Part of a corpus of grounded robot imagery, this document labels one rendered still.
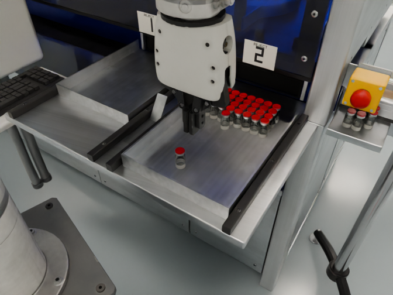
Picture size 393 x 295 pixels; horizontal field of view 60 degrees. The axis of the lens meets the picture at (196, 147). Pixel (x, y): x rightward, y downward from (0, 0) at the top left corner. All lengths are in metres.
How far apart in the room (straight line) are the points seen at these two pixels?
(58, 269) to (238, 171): 0.39
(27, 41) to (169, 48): 0.98
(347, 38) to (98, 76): 0.68
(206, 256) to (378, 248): 0.80
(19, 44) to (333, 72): 1.02
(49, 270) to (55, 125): 0.39
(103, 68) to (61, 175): 1.08
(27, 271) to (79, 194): 1.36
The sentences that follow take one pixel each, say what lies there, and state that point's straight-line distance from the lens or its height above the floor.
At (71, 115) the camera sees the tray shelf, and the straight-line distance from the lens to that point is 0.94.
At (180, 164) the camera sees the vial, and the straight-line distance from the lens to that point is 0.72.
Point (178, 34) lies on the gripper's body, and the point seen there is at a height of 1.24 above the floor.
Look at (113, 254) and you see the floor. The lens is 1.67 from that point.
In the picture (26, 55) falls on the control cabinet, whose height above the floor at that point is 0.84.
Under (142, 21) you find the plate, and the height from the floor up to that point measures 1.02.
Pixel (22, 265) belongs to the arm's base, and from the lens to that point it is 0.58.
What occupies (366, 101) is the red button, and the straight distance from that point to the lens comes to 0.80.
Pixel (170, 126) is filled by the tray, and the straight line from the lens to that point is 0.84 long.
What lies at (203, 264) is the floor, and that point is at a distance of 1.60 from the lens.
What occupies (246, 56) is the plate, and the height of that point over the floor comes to 1.01.
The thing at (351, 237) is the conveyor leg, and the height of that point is 0.36.
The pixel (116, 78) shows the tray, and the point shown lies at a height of 0.88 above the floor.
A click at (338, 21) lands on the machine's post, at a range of 0.78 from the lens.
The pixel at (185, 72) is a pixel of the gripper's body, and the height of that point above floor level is 1.19.
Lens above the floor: 1.40
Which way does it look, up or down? 42 degrees down
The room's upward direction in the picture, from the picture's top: straight up
